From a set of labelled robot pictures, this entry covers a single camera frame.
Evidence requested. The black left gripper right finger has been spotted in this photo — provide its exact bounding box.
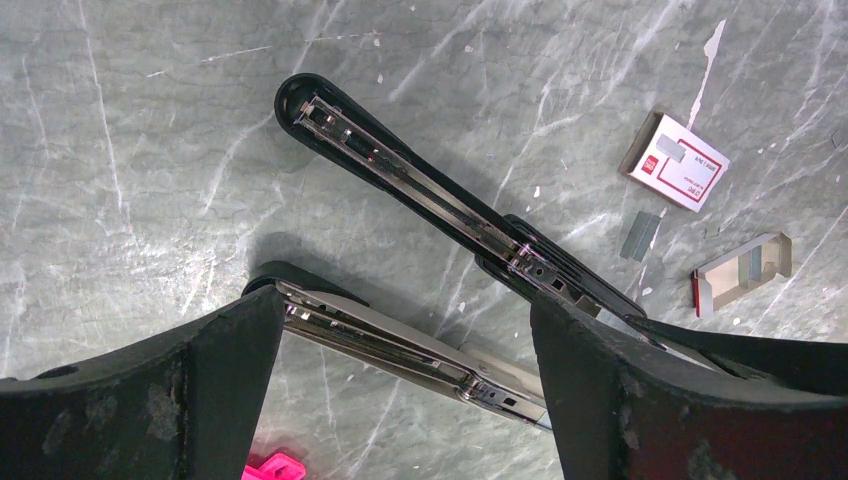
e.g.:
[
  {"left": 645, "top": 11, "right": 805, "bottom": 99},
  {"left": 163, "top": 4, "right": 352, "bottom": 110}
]
[{"left": 530, "top": 294, "right": 847, "bottom": 479}]

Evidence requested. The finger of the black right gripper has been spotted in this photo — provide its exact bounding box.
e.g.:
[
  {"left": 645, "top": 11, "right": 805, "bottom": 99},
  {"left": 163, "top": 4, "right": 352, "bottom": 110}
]
[{"left": 625, "top": 315, "right": 847, "bottom": 397}]

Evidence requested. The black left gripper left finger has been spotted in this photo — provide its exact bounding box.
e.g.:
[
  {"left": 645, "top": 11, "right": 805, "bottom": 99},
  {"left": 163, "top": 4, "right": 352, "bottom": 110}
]
[{"left": 1, "top": 286, "right": 286, "bottom": 479}]

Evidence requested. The black stapler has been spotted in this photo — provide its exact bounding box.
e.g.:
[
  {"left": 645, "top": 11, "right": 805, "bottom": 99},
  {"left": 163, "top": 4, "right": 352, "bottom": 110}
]
[{"left": 274, "top": 73, "right": 646, "bottom": 319}]

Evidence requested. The red white staple box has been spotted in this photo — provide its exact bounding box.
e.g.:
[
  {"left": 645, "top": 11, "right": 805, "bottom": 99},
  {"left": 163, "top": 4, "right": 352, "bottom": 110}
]
[{"left": 619, "top": 111, "right": 730, "bottom": 213}]

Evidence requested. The beige stapler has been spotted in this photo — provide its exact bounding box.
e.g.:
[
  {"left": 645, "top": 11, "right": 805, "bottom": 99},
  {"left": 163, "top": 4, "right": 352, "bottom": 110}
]
[{"left": 243, "top": 261, "right": 552, "bottom": 432}]

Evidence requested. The pink plastic clip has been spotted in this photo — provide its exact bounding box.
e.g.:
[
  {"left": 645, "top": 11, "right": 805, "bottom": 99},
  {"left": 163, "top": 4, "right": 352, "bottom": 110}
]
[{"left": 241, "top": 453, "right": 306, "bottom": 480}]

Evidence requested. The silver staple strip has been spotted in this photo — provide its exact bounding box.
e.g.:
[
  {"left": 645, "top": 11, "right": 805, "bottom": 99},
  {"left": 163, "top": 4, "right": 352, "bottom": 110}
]
[{"left": 620, "top": 211, "right": 662, "bottom": 262}]

